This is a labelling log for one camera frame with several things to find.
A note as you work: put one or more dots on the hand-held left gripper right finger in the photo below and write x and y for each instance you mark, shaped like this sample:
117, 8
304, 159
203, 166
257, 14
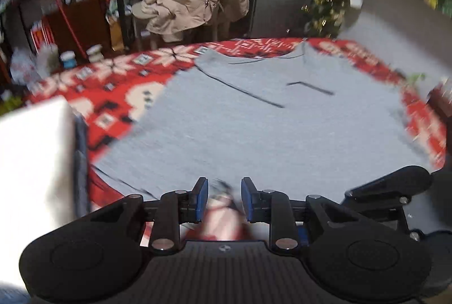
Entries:
247, 199

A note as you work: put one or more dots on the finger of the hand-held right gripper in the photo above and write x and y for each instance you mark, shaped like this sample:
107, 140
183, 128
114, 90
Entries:
370, 192

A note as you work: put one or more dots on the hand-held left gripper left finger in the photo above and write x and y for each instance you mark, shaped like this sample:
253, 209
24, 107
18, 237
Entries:
202, 199

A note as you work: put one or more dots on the grey sweater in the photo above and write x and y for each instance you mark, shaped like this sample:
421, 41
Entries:
247, 130

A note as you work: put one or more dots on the green artificial plant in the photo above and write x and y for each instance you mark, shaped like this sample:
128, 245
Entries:
413, 78

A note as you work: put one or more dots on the folded blue jeans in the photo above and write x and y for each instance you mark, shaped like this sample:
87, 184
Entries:
82, 166

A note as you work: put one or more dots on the red patterned blanket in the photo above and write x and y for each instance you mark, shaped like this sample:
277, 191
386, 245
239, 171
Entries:
116, 88

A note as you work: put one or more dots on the beige chair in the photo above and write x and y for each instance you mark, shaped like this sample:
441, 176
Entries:
215, 31

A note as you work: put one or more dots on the white folded cloth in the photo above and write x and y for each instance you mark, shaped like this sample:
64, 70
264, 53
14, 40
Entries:
31, 183

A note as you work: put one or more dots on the white tea cup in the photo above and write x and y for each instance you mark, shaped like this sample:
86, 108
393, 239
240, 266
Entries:
94, 53

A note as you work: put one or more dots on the small christmas tree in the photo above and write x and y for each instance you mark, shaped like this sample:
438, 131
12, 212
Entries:
328, 14

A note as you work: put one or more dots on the brown paper bag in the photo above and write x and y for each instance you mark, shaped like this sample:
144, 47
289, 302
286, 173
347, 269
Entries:
116, 37

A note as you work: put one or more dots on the blue bowl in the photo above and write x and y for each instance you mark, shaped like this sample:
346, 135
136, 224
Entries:
67, 60

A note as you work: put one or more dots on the wooden drawer cabinet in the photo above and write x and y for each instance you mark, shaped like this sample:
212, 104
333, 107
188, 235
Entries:
88, 24

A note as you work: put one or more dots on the black desk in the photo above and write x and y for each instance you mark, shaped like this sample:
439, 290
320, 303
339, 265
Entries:
118, 7

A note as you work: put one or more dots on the white plastic bag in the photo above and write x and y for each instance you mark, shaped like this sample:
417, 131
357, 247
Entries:
31, 63

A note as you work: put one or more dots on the red cardboard box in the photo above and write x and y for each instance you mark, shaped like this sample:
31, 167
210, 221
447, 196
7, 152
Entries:
42, 31

